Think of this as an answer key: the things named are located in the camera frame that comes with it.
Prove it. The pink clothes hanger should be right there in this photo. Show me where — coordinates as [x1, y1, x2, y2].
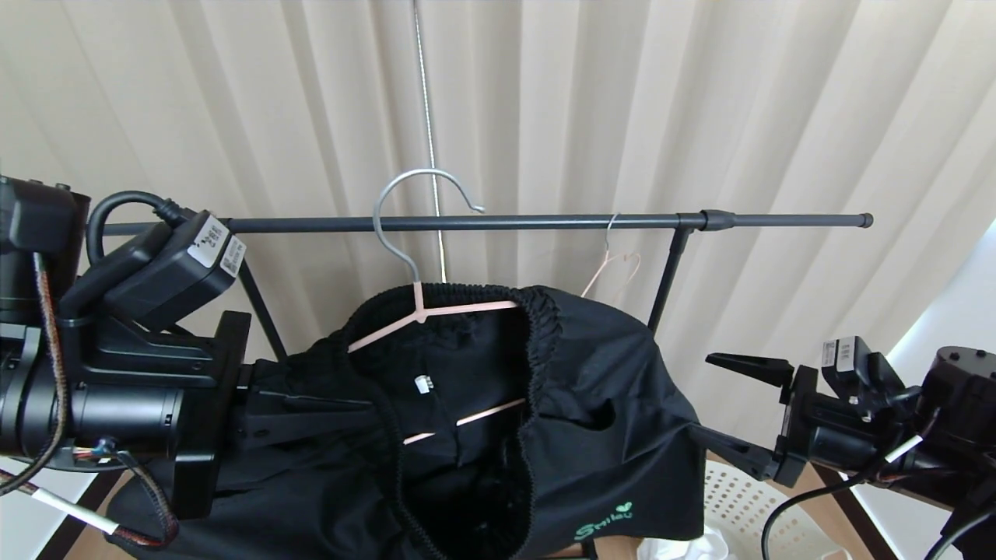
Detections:
[580, 214, 643, 304]
[348, 169, 528, 446]

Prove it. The white laundry basket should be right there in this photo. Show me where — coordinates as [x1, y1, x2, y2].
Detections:
[700, 459, 853, 560]

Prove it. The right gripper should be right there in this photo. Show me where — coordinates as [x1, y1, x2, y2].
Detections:
[689, 352, 931, 489]

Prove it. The black clothes rack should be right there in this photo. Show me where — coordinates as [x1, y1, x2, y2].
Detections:
[101, 210, 874, 362]

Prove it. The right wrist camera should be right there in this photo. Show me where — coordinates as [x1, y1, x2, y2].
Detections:
[821, 336, 923, 425]

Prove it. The white garment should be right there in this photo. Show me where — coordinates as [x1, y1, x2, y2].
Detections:
[638, 525, 736, 560]

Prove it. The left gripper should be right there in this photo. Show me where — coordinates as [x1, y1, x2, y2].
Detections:
[68, 311, 384, 520]

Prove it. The beige curtain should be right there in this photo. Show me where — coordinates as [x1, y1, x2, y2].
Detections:
[0, 0, 996, 467]

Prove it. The black garment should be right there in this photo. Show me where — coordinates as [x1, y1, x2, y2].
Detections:
[105, 282, 707, 560]

